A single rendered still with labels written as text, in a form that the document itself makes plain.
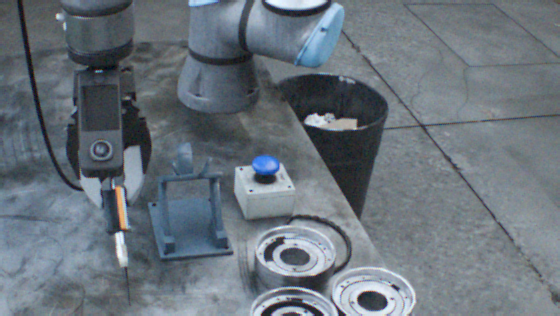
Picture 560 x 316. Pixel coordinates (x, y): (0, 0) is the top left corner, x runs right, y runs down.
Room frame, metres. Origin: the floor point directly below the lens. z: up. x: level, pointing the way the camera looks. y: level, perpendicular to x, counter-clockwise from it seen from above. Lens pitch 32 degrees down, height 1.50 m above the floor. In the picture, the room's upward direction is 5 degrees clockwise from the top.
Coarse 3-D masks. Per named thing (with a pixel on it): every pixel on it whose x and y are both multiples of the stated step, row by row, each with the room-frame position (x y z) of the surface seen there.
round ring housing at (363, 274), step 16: (352, 272) 0.79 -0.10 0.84; (368, 272) 0.80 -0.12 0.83; (384, 272) 0.80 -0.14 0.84; (336, 288) 0.77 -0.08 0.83; (368, 288) 0.77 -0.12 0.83; (400, 288) 0.78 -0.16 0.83; (336, 304) 0.73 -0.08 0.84; (352, 304) 0.74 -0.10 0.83; (368, 304) 0.77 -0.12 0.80; (384, 304) 0.76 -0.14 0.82
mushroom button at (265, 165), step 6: (258, 156) 0.99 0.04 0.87; (264, 156) 0.99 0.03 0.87; (270, 156) 0.99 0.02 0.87; (252, 162) 0.98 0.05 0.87; (258, 162) 0.97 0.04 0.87; (264, 162) 0.97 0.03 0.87; (270, 162) 0.97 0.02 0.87; (276, 162) 0.98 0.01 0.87; (252, 168) 0.97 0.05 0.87; (258, 168) 0.96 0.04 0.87; (264, 168) 0.96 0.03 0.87; (270, 168) 0.96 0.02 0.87; (276, 168) 0.96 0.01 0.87; (264, 174) 0.96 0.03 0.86; (270, 174) 0.96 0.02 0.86
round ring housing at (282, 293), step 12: (288, 288) 0.75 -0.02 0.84; (300, 288) 0.75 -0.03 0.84; (264, 300) 0.73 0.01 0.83; (276, 300) 0.74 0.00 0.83; (312, 300) 0.74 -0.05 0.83; (324, 300) 0.73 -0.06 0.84; (252, 312) 0.70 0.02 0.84; (276, 312) 0.71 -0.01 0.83; (288, 312) 0.72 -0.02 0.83; (300, 312) 0.72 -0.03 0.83; (324, 312) 0.72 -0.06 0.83; (336, 312) 0.71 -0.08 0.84
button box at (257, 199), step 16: (240, 176) 0.97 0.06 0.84; (256, 176) 0.97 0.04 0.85; (272, 176) 0.98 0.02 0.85; (288, 176) 0.99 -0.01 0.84; (240, 192) 0.96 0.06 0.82; (256, 192) 0.94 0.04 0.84; (272, 192) 0.94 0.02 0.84; (288, 192) 0.95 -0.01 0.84; (256, 208) 0.94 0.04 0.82; (272, 208) 0.94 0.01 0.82; (288, 208) 0.95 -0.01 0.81
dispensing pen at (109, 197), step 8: (112, 184) 0.75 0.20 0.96; (104, 192) 0.73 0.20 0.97; (112, 192) 0.73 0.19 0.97; (104, 200) 0.72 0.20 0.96; (112, 200) 0.73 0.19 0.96; (104, 208) 0.72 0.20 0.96; (112, 208) 0.72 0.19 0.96; (112, 216) 0.71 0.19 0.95; (112, 224) 0.71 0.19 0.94; (120, 224) 0.71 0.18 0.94; (112, 232) 0.71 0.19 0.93; (120, 232) 0.71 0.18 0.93; (120, 240) 0.71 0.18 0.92; (120, 248) 0.70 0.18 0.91; (120, 256) 0.69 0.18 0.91; (128, 288) 0.67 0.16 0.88; (128, 296) 0.67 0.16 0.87
